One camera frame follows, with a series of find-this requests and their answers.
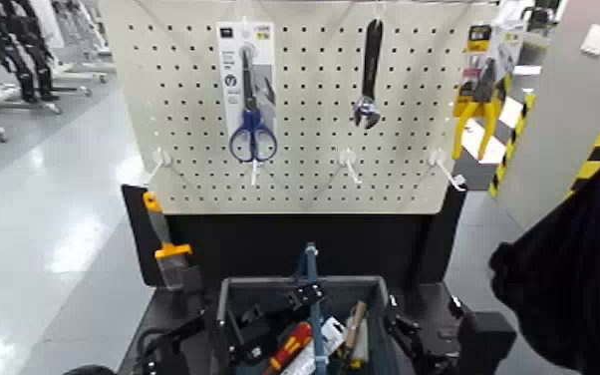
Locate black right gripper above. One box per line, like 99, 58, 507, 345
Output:
383, 283, 464, 375

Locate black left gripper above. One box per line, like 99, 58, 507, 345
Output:
223, 282, 330, 370

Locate grey-blue plastic crate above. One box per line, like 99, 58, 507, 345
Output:
214, 274, 402, 375

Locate blue crate handle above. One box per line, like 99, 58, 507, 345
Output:
297, 241, 331, 375

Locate white cylindrical roll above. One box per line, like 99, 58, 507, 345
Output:
354, 318, 372, 366

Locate red and yellow screwdriver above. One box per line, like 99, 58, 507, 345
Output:
263, 320, 315, 375

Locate black display stand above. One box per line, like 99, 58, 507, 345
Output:
121, 183, 468, 375

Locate cream perforated pegboard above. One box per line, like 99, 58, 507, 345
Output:
100, 0, 501, 215

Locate white pegboard hook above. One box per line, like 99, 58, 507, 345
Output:
428, 149, 467, 192
248, 159, 264, 188
145, 147, 173, 182
337, 148, 363, 186

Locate dark cloth-covered object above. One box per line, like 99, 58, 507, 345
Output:
487, 163, 600, 375

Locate black adjustable wrench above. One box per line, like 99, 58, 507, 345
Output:
352, 18, 385, 131

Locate grey pillar with hazard tape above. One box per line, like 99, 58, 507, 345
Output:
486, 0, 600, 231

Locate grey carded tool package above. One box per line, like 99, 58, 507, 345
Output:
490, 19, 527, 98

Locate black humanoid robot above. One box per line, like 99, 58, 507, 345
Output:
0, 0, 61, 105

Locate wooden-handled tool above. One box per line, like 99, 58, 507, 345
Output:
341, 299, 369, 353

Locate orange-handled metal scraper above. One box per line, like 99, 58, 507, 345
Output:
142, 190, 196, 292

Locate carded blue-handled scissors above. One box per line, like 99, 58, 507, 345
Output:
216, 20, 279, 165

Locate carded yellow-handled pliers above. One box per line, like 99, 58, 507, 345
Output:
450, 23, 513, 162

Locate white wall plate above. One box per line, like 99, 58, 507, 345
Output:
579, 23, 600, 57

